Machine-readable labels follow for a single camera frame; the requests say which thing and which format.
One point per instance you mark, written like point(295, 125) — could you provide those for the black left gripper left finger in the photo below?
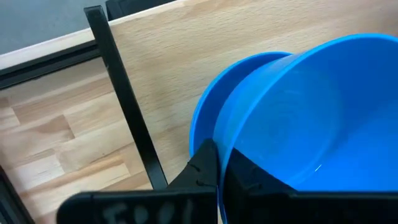
point(155, 207)

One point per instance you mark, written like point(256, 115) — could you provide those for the black aluminium frame rail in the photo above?
point(46, 63)

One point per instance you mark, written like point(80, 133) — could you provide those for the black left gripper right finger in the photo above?
point(311, 208)

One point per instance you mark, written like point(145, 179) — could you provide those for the black metal frame bar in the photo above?
point(12, 202)

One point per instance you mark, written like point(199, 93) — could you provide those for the blue plastic bowl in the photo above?
point(205, 109)
point(311, 109)

